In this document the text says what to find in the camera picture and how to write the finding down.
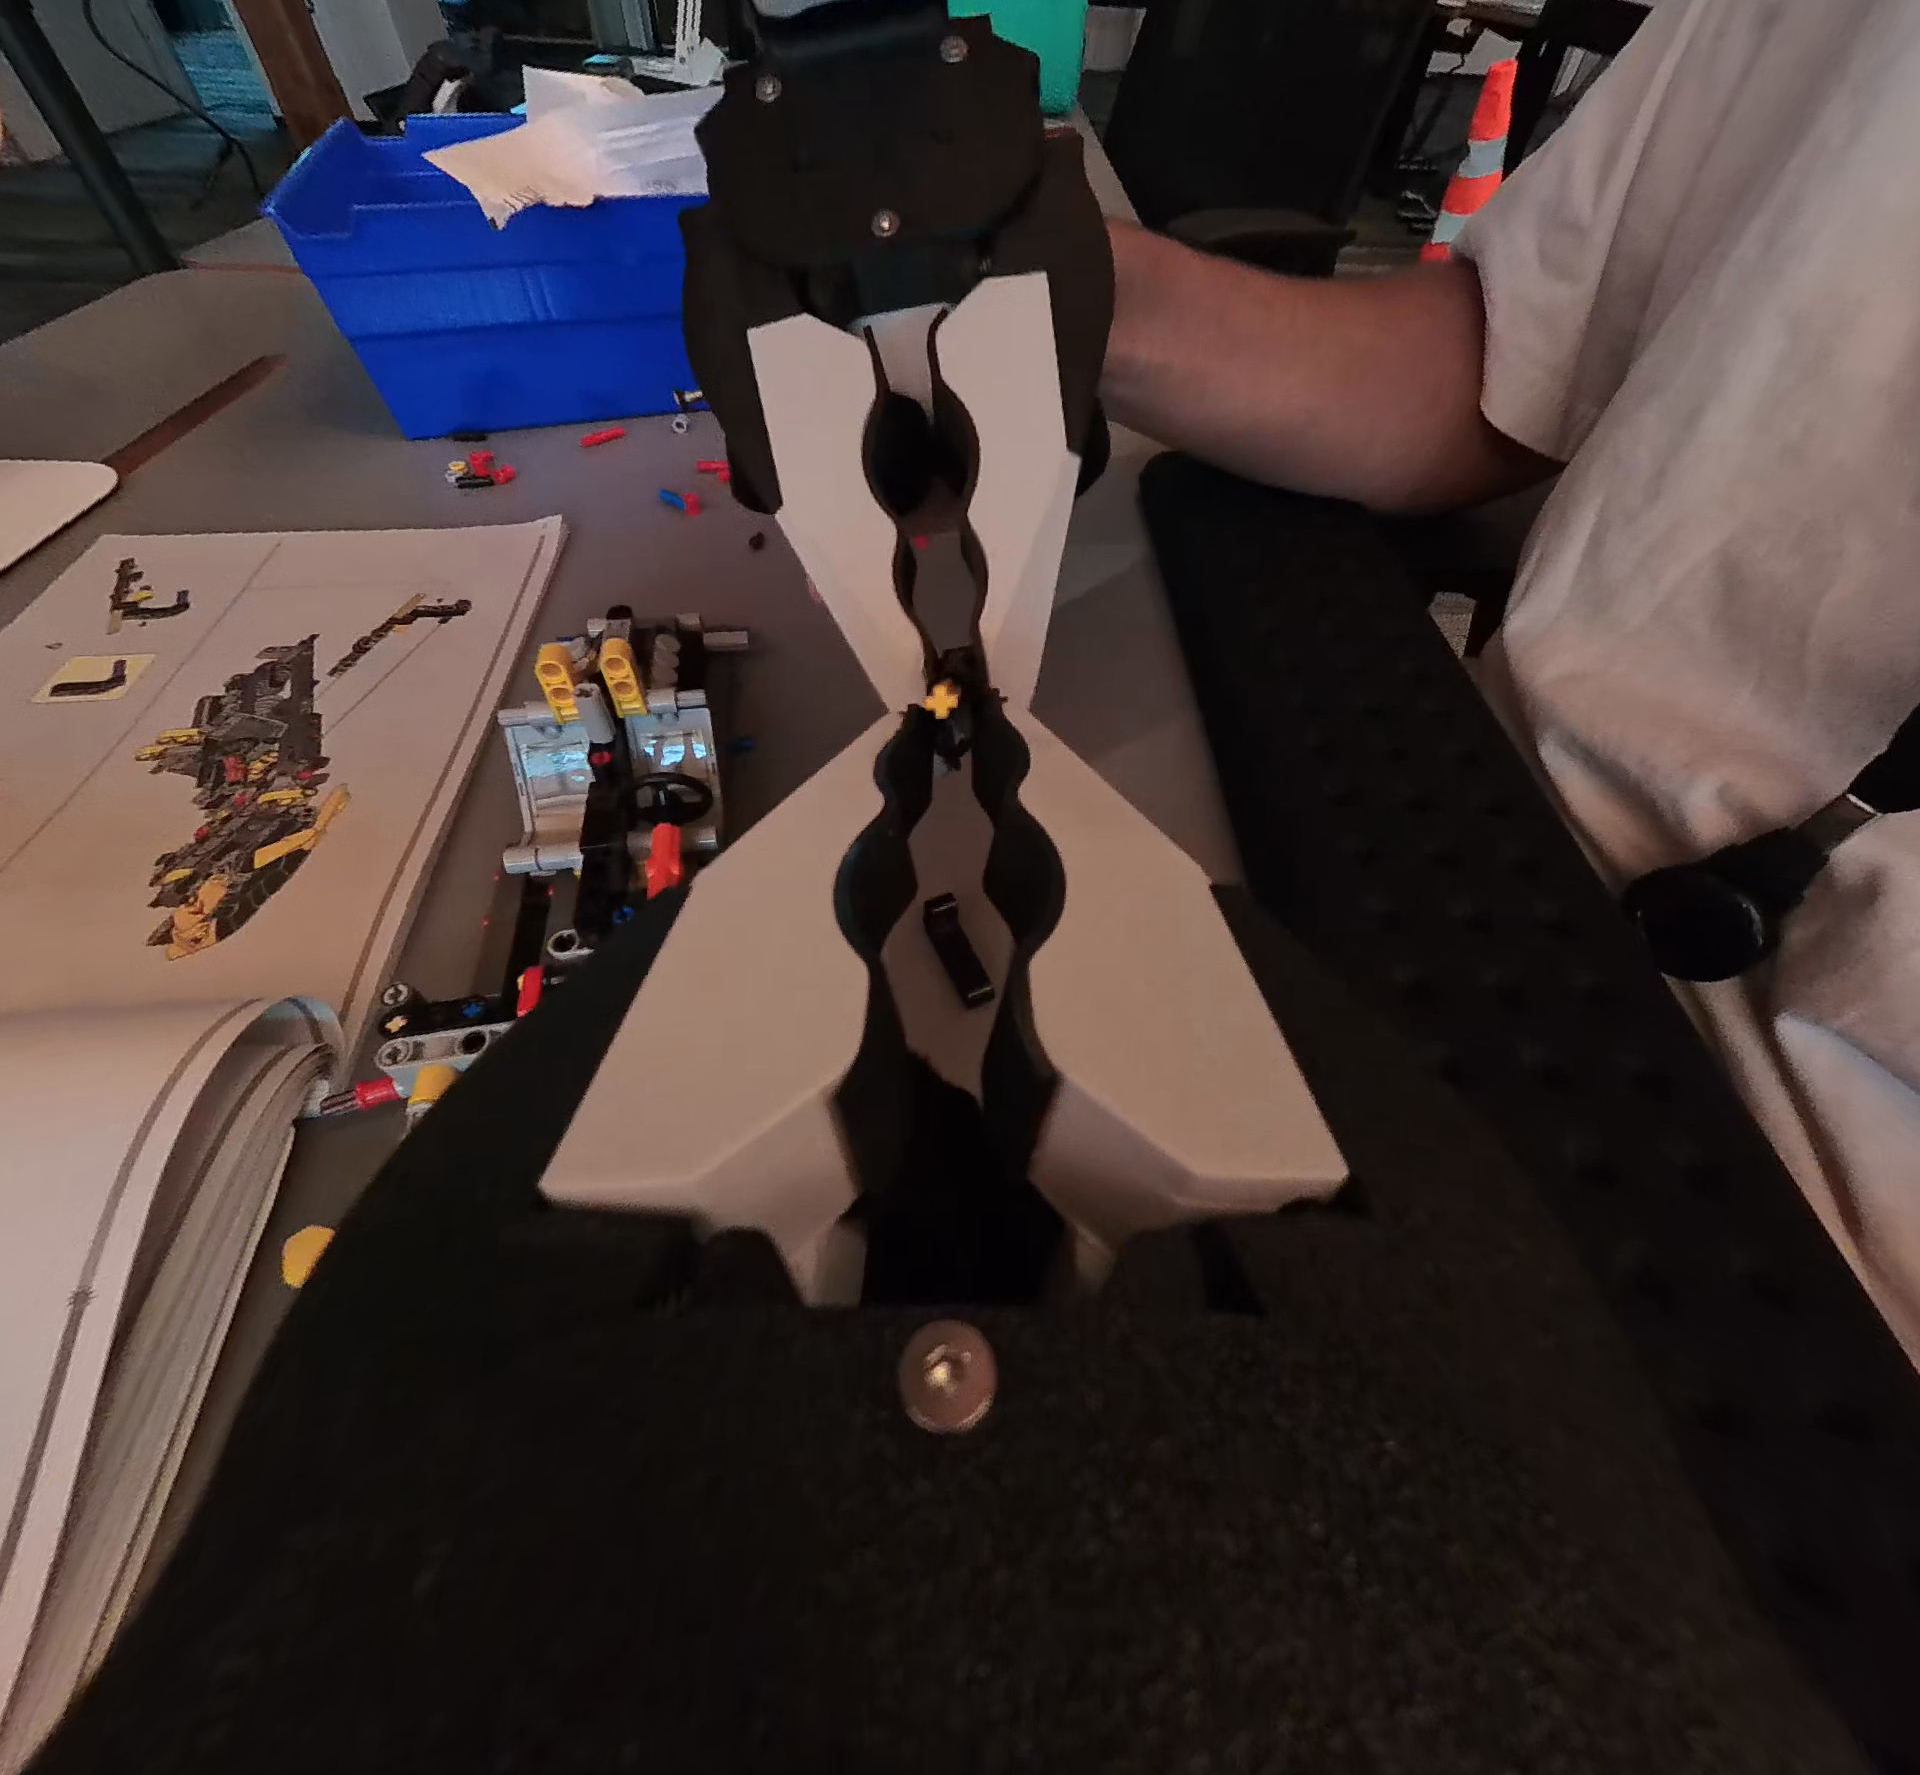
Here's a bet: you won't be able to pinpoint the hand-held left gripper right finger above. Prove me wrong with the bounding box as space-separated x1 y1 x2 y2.
973 695 1352 1303

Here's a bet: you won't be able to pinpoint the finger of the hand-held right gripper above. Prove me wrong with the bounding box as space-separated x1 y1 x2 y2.
743 310 944 716
933 267 1084 711

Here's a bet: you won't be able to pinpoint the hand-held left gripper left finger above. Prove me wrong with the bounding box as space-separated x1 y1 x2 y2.
537 716 948 1305

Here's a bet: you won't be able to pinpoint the person's right forearm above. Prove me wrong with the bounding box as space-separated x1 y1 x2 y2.
1100 223 1566 516

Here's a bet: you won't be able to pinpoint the black angled lego piece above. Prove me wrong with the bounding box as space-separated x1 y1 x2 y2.
920 889 1000 1012

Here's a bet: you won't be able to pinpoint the lego car chassis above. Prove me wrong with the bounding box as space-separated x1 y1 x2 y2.
283 606 756 1290

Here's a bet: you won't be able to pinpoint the scattered small lego pins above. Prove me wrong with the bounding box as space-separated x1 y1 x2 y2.
448 383 771 551

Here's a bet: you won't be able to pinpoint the lego instruction booklet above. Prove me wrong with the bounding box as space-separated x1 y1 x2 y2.
0 516 566 1775

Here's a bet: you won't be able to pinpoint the empty white paper bags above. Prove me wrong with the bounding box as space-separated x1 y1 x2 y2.
427 62 728 230

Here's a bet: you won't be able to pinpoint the blue plastic bin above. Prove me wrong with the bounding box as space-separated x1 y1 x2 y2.
264 116 722 441

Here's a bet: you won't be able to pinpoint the black office chair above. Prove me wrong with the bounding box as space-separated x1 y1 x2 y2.
1100 0 1507 279

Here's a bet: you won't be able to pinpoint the black bag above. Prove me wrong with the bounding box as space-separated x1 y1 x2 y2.
361 36 532 137

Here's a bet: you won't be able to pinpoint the orange traffic cone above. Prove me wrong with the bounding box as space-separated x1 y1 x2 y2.
1415 59 1521 265

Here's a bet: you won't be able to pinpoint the white cabinet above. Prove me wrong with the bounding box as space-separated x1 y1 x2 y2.
258 0 451 126

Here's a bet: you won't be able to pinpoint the brown wooden strip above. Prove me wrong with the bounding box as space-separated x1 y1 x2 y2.
100 350 288 476

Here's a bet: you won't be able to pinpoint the person in white T-shirt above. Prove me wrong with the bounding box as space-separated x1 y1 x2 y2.
1453 0 1920 1375

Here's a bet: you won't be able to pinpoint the black metal pole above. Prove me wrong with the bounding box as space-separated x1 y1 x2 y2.
0 0 186 279

